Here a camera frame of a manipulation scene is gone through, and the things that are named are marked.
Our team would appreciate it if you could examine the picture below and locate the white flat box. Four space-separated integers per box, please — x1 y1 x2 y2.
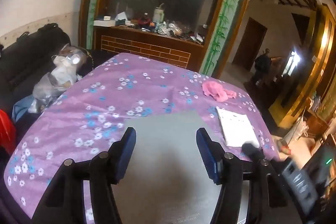
93 15 116 28

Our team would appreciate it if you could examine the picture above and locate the white bottle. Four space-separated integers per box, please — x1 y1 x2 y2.
154 3 166 24

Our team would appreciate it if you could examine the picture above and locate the clear plastic bag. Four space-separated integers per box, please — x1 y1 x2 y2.
33 67 82 106

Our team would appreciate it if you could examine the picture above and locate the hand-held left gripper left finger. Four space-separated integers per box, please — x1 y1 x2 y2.
31 127 137 224

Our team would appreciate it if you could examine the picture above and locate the grey mat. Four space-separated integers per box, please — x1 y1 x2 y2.
110 109 250 224

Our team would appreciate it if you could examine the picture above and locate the brown door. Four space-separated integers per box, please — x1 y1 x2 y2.
232 17 268 72

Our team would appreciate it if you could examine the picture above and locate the blue cloth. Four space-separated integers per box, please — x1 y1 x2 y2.
12 97 40 122

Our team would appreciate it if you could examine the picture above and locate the wooden glass cabinet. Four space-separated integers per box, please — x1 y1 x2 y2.
79 0 259 77

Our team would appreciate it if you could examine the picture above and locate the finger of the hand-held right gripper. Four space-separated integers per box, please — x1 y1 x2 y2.
241 143 265 161

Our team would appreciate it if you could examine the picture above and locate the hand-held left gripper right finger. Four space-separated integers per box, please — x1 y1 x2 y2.
196 127 289 224

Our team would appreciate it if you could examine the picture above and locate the white plastic bag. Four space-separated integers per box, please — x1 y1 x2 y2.
52 43 84 72

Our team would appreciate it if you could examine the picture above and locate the white notebook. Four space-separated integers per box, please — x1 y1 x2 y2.
216 106 260 148

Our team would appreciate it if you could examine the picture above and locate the pink cloth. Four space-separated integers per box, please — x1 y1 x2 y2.
202 80 237 102

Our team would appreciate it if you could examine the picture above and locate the dark tissue box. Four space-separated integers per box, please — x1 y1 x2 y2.
115 12 130 26

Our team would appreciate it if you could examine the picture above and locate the purple floral tablecloth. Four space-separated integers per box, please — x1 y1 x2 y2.
7 52 280 224

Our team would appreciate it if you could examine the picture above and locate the golden wooden partition frame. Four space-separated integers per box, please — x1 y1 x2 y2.
269 4 336 130

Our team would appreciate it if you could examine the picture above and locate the pile of small clutter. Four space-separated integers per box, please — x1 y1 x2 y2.
131 13 205 43

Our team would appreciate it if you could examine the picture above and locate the black leather sofa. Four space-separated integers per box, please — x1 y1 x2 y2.
0 23 116 135

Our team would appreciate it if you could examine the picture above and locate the red plastic bag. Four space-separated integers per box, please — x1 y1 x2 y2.
0 109 17 153

